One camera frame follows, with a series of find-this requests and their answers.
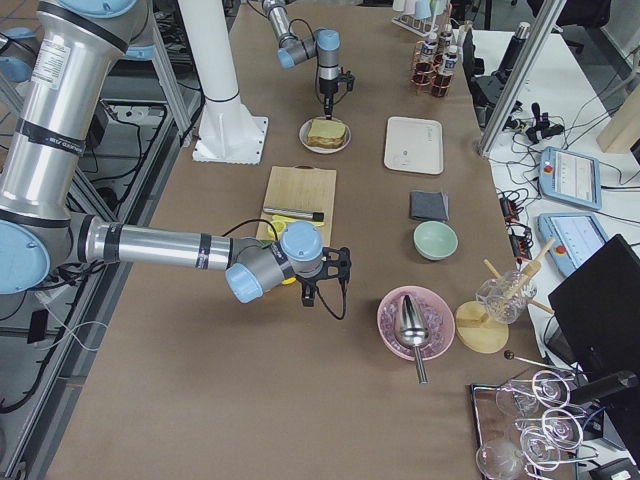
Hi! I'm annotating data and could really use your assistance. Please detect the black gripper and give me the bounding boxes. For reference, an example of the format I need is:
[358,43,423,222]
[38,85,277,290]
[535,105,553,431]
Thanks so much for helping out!
[296,102,352,307]

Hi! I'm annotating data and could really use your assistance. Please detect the plain bread slice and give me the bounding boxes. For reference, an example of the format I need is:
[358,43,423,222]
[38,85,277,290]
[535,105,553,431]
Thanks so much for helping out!
[307,119,346,137]

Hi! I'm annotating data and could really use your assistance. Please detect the white round plate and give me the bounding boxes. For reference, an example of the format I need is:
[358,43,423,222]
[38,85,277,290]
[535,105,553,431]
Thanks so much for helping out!
[299,118,350,152]

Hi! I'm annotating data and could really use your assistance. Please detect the second robot arm gripper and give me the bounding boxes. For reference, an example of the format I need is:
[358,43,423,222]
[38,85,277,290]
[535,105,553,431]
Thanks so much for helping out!
[316,66,355,106]

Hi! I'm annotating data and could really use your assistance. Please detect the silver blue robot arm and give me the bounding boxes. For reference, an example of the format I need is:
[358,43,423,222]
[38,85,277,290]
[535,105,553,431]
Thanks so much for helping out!
[1,1,351,306]

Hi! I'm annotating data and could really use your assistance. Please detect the cream rabbit tray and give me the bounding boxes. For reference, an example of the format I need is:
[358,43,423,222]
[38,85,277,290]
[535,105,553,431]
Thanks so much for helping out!
[384,116,444,175]

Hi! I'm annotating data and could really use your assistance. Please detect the black glass tray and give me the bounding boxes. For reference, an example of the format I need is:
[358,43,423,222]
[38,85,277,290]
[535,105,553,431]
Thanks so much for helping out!
[470,384,590,479]

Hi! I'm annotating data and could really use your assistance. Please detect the wooden cutting board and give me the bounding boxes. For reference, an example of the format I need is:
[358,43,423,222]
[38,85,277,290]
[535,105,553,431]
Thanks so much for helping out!
[263,166,337,246]

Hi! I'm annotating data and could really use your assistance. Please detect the half lemon slice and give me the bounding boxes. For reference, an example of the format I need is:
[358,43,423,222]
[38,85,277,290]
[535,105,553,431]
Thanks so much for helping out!
[266,219,287,240]

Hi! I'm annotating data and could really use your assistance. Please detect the grey folded cloth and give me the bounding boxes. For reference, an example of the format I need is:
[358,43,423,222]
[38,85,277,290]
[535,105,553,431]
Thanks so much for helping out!
[409,190,449,222]

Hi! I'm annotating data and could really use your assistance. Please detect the green bowl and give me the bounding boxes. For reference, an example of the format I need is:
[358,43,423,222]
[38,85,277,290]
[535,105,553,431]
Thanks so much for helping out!
[413,221,459,261]

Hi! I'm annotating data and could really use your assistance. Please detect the metal scoop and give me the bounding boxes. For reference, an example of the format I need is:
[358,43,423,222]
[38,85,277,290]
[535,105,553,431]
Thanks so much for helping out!
[395,294,429,385]

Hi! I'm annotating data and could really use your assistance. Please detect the tea bottle white cap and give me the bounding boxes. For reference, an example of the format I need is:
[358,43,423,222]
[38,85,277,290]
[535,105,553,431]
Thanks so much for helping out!
[414,32,438,84]

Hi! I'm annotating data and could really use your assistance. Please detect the pink bowl with ice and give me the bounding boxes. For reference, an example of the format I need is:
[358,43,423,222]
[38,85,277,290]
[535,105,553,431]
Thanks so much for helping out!
[377,286,455,360]

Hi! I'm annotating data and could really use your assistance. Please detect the wooden mug stand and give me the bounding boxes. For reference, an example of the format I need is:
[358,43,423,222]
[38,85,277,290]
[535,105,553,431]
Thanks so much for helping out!
[455,239,554,354]

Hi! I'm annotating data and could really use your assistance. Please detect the glass mug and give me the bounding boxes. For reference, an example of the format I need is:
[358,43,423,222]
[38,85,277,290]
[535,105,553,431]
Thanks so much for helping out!
[476,271,537,325]

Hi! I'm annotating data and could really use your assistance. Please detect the blue teach pendant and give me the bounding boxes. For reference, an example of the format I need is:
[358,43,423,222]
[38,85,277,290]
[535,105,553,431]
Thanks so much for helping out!
[537,213,609,277]
[538,147,602,211]

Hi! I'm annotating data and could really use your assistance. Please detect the wine glass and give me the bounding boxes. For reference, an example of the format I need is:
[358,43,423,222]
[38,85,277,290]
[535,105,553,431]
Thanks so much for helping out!
[496,370,570,418]
[515,408,584,451]
[474,424,601,480]

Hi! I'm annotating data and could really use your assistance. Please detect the black monitor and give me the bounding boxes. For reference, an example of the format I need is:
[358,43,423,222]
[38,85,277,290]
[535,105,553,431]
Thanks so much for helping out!
[549,234,639,379]

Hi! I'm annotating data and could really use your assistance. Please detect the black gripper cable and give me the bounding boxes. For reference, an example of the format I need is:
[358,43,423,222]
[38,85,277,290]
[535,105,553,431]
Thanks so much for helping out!
[219,218,351,322]

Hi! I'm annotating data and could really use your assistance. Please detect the copper wire bottle rack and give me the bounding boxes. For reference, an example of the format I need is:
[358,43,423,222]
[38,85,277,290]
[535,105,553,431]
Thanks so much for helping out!
[411,23,459,98]

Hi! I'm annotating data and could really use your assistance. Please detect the aluminium frame post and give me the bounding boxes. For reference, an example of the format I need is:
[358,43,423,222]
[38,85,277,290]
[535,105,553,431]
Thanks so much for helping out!
[478,0,566,159]

